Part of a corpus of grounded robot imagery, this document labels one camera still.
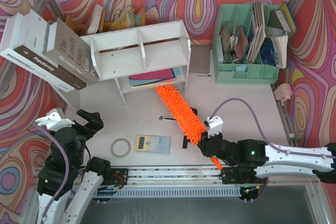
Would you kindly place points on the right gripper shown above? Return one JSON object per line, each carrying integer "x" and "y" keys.
{"x": 205, "y": 144}

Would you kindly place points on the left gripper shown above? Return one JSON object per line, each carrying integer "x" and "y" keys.
{"x": 82, "y": 126}

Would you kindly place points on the clear tape roll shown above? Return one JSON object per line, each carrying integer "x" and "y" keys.
{"x": 120, "y": 148}

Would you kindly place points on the black clip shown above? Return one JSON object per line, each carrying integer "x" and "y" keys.
{"x": 185, "y": 142}

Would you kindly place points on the orange microfiber duster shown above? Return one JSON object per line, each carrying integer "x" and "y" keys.
{"x": 188, "y": 122}

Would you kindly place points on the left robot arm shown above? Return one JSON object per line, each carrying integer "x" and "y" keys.
{"x": 63, "y": 165}

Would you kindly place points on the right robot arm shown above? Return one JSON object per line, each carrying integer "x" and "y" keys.
{"x": 319, "y": 161}

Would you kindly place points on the white wooden bookshelf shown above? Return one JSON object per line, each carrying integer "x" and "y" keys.
{"x": 116, "y": 55}

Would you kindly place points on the white side shelf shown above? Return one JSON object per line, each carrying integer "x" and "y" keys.
{"x": 72, "y": 98}

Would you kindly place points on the black silver stapler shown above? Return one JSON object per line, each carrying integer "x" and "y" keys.
{"x": 195, "y": 111}

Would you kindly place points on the beige blue calculator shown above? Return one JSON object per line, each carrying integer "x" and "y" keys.
{"x": 153, "y": 144}

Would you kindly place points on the pink pig figurine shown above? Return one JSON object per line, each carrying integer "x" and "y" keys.
{"x": 283, "y": 93}

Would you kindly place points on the stack of coloured paper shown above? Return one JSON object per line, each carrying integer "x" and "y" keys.
{"x": 164, "y": 76}

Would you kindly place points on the grey book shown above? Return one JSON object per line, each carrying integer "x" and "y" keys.
{"x": 69, "y": 51}

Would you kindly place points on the brown book Fredonia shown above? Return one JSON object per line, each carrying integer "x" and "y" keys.
{"x": 47, "y": 58}

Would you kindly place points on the books behind shelf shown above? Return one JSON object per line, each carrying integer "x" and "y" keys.
{"x": 97, "y": 22}

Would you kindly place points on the mint green desk organizer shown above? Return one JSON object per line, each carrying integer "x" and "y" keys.
{"x": 237, "y": 39}

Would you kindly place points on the white book Mademoiselle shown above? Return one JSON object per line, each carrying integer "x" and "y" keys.
{"x": 9, "y": 42}

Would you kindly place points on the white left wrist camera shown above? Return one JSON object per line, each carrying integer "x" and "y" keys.
{"x": 54, "y": 120}

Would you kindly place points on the aluminium mounting rail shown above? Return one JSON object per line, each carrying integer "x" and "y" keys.
{"x": 208, "y": 176}

